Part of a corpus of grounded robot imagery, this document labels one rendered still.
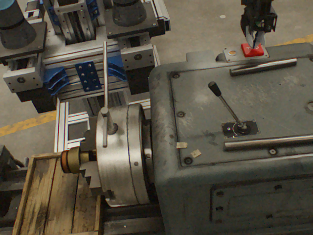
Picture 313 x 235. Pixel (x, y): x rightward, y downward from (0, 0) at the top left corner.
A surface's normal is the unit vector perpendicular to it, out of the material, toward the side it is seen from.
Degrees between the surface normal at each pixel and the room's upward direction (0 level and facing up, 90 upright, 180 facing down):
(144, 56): 90
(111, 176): 57
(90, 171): 9
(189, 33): 0
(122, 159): 41
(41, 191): 0
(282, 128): 0
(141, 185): 71
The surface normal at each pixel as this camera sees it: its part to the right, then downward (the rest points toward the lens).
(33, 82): 0.16, 0.72
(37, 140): -0.11, -0.67
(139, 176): -0.01, 0.29
